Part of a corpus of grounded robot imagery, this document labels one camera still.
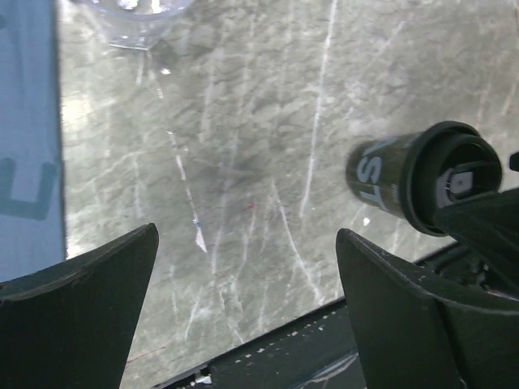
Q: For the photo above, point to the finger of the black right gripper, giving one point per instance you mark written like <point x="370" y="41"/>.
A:
<point x="489" y="227"/>

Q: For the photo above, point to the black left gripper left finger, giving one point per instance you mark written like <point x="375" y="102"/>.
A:
<point x="71" y="325"/>

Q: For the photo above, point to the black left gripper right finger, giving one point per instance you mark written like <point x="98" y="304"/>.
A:
<point x="415" y="329"/>

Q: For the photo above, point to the black coffee cup lid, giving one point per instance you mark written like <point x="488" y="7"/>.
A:
<point x="448" y="163"/>

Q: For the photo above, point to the blue lettered placemat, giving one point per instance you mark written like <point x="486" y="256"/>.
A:
<point x="32" y="168"/>

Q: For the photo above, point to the clear plastic tumbler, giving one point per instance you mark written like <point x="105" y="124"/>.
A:
<point x="137" y="24"/>

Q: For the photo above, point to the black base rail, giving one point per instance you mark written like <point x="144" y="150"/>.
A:
<point x="319" y="350"/>

